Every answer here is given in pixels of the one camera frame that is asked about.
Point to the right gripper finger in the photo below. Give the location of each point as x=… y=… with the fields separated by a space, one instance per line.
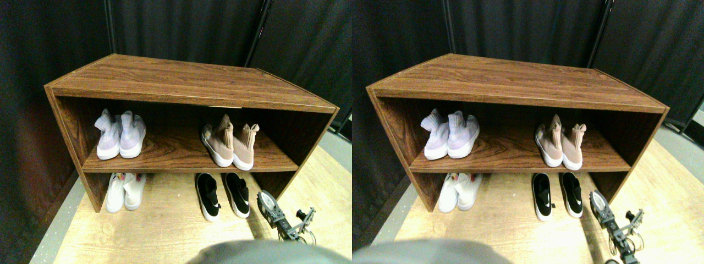
x=268 y=203
x=601 y=203

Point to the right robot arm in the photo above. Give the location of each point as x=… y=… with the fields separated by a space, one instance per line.
x=626 y=247
x=291 y=234

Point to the black curtain stand foot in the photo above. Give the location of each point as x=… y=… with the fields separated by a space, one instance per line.
x=690 y=129
x=342 y=129

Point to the white shoe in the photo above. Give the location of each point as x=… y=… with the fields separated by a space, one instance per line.
x=134 y=193
x=469 y=193
x=447 y=196
x=115 y=196

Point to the brown shoe rack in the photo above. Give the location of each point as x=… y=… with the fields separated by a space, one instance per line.
x=517 y=82
x=187 y=82

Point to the pale purple shoe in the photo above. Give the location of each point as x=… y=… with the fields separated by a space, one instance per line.
x=132 y=141
x=435 y=143
x=463 y=141
x=108 y=143

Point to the black curtain stand pole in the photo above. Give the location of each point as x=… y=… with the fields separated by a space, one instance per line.
x=599 y=33
x=258 y=32
x=448 y=26
x=110 y=26

